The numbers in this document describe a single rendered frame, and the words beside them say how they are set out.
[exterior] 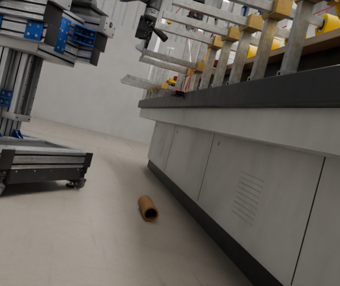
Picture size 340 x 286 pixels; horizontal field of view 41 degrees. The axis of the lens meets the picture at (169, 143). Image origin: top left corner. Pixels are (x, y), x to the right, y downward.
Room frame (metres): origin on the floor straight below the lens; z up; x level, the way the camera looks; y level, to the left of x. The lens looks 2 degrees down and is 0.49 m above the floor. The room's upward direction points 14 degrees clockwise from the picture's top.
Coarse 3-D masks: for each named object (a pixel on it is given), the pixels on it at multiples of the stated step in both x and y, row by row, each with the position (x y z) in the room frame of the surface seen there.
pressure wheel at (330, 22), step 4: (324, 16) 1.50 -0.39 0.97; (328, 16) 1.47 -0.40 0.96; (332, 16) 1.48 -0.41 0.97; (336, 16) 1.49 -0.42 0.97; (324, 20) 1.49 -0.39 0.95; (328, 20) 1.47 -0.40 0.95; (332, 20) 1.47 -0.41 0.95; (336, 20) 1.47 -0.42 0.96; (324, 24) 1.48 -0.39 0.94; (328, 24) 1.47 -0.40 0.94; (332, 24) 1.47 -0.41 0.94; (336, 24) 1.47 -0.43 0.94; (316, 28) 1.53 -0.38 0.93; (320, 28) 1.51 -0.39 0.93; (324, 28) 1.47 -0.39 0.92; (328, 28) 1.47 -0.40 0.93; (332, 28) 1.47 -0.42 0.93; (336, 28) 1.47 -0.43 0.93; (316, 32) 1.52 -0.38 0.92; (320, 32) 1.49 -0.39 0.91; (324, 32) 1.48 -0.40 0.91
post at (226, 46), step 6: (234, 6) 1.99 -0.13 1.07; (240, 6) 1.99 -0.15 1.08; (234, 12) 1.99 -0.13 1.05; (240, 12) 2.00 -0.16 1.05; (228, 24) 2.00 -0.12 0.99; (234, 24) 1.99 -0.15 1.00; (228, 42) 1.99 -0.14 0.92; (222, 48) 2.01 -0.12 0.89; (228, 48) 1.99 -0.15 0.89; (222, 54) 1.99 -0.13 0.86; (228, 54) 1.99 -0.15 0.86; (222, 60) 1.99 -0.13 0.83; (222, 66) 1.99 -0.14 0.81; (216, 72) 2.00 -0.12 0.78; (222, 72) 1.99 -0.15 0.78; (216, 78) 1.99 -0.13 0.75; (222, 78) 1.99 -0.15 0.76; (216, 84) 1.99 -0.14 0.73
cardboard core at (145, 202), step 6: (144, 198) 2.50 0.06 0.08; (138, 204) 2.51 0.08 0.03; (144, 204) 2.37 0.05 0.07; (150, 204) 2.33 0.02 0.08; (144, 210) 2.28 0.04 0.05; (150, 210) 2.48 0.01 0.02; (156, 210) 2.29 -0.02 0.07; (144, 216) 2.28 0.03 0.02; (150, 216) 2.36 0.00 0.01; (156, 216) 2.30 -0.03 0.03
